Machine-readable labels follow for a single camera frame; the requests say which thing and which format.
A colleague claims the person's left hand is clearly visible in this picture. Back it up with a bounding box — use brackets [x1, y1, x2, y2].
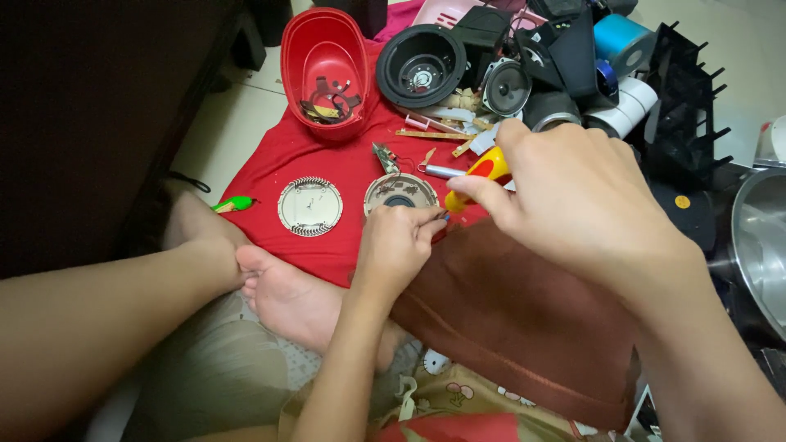
[355, 205, 448, 293]

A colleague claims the person's right hand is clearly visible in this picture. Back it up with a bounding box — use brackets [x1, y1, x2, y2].
[446, 118, 707, 308]

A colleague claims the yellow red handled screwdriver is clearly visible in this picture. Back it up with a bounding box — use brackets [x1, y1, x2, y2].
[444, 146, 512, 214]

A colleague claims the silver metal cylinder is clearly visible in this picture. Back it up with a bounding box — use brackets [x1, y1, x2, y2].
[419, 163, 468, 180]

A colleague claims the green circuit board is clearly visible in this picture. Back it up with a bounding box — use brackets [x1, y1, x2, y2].
[371, 142, 401, 175]

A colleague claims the long tan circuit strip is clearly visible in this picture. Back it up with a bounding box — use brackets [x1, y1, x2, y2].
[395, 128, 474, 141]

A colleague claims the red cloth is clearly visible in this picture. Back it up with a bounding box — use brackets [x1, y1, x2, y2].
[218, 37, 492, 289]

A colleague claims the round silver heatsink plate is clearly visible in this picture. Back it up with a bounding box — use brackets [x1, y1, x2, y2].
[277, 176, 344, 238]

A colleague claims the black round speaker housing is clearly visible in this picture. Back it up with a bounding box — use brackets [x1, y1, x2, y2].
[376, 24, 468, 109]

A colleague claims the silver cone loudspeaker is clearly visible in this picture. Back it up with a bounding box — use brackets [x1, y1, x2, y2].
[481, 58, 533, 118]

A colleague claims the black grey cylindrical speaker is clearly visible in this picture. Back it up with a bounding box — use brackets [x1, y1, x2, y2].
[522, 91, 583, 133]

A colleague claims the red plastic housing shell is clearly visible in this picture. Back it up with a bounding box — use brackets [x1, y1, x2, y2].
[280, 7, 370, 143]

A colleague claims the black speaker box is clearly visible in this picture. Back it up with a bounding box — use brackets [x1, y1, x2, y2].
[450, 5, 513, 90]

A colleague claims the pink plastic tray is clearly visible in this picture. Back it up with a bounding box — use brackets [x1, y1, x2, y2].
[411, 0, 547, 32]

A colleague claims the white cylindrical speaker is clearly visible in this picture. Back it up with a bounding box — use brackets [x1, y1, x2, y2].
[583, 76, 659, 140]

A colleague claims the black cap with yellow sticker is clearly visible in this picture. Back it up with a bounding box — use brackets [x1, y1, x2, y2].
[648, 179, 718, 253]

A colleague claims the blue cylindrical speaker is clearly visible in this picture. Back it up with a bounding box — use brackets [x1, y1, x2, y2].
[593, 14, 656, 77]

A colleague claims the black plastic rack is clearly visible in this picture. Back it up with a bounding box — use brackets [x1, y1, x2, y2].
[639, 21, 734, 185]

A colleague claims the stainless steel bowl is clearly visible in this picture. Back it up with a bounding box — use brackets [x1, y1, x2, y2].
[706, 167, 786, 345]

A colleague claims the dark wooden furniture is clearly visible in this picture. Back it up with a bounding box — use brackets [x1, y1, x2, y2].
[0, 0, 268, 280]

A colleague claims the round grey base plate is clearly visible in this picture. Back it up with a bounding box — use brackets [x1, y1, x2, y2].
[364, 172, 440, 217]

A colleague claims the green handled tool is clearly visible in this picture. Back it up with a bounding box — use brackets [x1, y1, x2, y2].
[212, 195, 257, 214]

